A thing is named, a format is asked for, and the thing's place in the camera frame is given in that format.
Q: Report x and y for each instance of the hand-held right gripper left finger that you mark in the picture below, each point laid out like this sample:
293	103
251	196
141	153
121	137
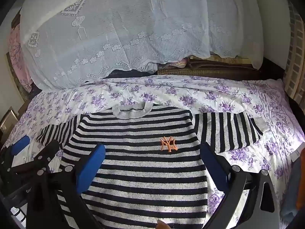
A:
93	167

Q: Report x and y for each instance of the black white striped sweater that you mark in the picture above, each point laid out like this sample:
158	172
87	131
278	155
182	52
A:
147	171

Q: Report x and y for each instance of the purple floral bedsheet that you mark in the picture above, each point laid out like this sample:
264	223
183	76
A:
190	95

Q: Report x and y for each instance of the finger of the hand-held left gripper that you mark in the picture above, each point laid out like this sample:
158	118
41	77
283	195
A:
48	151
20	145

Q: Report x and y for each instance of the folded orange garment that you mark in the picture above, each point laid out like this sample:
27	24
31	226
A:
300	195

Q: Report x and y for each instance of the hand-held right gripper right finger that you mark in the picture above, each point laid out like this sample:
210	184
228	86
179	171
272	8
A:
214	169

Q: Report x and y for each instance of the small pink cloth bundle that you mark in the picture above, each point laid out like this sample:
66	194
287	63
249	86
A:
177	64

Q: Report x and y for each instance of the pink floral cloth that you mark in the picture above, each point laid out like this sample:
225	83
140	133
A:
16	52

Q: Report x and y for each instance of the beige wooden furniture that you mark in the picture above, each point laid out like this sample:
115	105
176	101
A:
10	121

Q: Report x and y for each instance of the person's right hand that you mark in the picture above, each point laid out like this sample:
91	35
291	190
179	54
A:
163	225

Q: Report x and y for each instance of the white lace cover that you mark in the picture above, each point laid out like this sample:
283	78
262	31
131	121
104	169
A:
119	28

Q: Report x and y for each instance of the white tag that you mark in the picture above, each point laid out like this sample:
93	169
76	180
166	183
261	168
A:
296	152

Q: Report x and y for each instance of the folded blue garment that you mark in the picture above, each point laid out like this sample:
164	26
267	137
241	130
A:
289	195

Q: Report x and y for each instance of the brick pattern curtain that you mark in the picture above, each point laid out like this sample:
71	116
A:
295	52

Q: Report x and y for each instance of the dark cloth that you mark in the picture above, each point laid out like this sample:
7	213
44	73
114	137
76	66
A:
128	72

